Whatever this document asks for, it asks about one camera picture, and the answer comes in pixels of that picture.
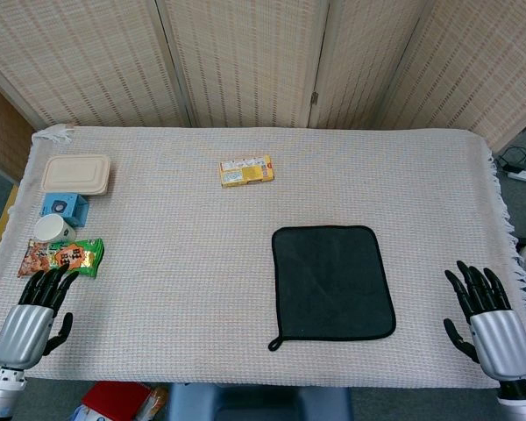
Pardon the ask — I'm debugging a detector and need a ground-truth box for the black cable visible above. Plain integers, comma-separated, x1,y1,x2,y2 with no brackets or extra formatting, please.
495,146,526,173

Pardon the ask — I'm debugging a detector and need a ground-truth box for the green orange snack bag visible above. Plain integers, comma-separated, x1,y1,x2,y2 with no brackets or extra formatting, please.
17,238,105,280

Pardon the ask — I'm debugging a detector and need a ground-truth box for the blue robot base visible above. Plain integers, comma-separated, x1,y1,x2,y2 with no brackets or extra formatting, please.
167,382,352,421

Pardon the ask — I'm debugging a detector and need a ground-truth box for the orange snack packet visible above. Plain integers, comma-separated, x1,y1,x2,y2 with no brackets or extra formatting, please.
135,386,169,421

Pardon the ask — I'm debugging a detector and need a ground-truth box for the yellow snack box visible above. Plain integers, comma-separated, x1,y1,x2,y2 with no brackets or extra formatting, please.
219,153,276,189

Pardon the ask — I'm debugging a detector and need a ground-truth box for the white paper cup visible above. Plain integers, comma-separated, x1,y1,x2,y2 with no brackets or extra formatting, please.
34,213,78,244

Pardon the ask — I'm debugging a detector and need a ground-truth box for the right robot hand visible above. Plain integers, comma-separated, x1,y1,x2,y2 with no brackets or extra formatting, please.
443,260,526,381

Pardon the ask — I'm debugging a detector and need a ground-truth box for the red package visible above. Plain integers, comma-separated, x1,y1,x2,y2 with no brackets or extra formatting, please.
81,381,151,421

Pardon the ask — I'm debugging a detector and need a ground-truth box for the woven beige tablecloth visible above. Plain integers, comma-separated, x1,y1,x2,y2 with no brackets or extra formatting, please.
0,125,526,389

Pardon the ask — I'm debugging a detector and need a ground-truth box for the blue cardboard box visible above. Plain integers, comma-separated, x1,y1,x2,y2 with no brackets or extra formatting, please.
39,192,90,229

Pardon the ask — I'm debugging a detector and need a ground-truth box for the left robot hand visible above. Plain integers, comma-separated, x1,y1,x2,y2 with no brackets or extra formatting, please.
0,262,77,371

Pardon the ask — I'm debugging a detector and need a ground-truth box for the black and yellow cloth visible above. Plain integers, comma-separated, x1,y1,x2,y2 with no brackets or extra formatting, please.
267,225,397,353

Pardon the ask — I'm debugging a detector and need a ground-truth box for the beige lunch box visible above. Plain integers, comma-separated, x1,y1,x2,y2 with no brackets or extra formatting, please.
41,153,112,197

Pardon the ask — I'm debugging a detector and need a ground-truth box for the folding woven screen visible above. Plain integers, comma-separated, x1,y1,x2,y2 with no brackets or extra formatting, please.
0,0,526,153

